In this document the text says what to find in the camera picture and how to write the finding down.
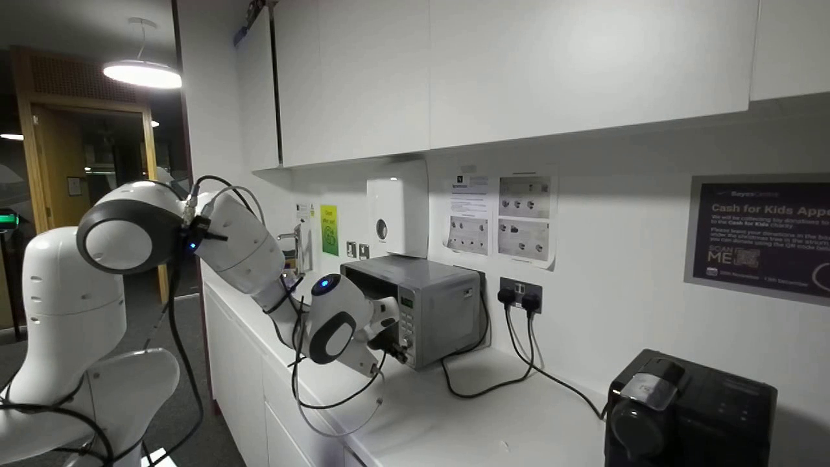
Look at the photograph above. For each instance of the white base cabinet unit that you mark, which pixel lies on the white base cabinet unit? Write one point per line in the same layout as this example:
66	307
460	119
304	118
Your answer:
243	371

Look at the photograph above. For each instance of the small ceiling light strip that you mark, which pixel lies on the small ceiling light strip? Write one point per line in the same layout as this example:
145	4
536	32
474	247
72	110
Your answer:
11	135

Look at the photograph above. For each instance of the white instruction sheet with pictures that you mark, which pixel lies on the white instruction sheet with pictures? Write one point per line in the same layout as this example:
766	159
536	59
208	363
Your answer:
468	229

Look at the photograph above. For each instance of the dark framed wall notice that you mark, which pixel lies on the dark framed wall notice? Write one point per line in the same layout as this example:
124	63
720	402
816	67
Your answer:
766	236

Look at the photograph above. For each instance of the round ceiling lamp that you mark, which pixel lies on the round ceiling lamp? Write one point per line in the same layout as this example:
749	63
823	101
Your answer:
145	72

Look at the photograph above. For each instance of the white upper cabinet door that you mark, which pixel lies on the white upper cabinet door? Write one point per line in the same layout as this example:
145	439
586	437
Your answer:
355	81
588	65
792	48

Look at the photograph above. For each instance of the green yellow cleaning poster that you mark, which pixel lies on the green yellow cleaning poster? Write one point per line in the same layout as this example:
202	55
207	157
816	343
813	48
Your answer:
330	229

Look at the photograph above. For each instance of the grey instruction sheet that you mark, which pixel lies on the grey instruction sheet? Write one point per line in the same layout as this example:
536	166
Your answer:
525	198
525	238

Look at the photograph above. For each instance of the small dark header label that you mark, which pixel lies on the small dark header label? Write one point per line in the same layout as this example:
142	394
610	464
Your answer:
470	181

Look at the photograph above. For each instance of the black coffee machine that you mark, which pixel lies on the black coffee machine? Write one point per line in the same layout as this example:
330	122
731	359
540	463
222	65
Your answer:
701	415

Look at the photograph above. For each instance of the wooden door frame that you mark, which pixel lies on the wooden door frame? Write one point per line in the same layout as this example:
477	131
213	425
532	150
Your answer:
53	145

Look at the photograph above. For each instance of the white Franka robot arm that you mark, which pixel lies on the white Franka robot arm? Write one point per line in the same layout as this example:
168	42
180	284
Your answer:
66	312

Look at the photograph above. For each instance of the chrome water tap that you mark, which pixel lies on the chrome water tap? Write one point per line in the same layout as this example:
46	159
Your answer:
307	247

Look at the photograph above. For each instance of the black microwave door with window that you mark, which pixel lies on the black microwave door with window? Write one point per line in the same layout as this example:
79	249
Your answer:
369	281

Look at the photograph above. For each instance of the black double wall socket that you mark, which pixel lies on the black double wall socket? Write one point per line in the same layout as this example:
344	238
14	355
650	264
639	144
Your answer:
519	286

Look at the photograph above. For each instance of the silver wall switch plate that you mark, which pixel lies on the silver wall switch plate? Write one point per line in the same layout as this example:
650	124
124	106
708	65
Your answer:
364	249
352	249

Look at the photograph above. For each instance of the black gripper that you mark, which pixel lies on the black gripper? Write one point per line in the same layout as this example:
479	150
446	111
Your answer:
387	338

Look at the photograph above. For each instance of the green lit sign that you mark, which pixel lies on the green lit sign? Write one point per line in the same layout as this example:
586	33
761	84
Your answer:
11	219

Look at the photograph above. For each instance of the white paper towel dispenser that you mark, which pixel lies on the white paper towel dispenser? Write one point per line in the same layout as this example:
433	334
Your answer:
399	216

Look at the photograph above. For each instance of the silver microwave oven body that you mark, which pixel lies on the silver microwave oven body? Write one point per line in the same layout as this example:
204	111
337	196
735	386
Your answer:
446	312

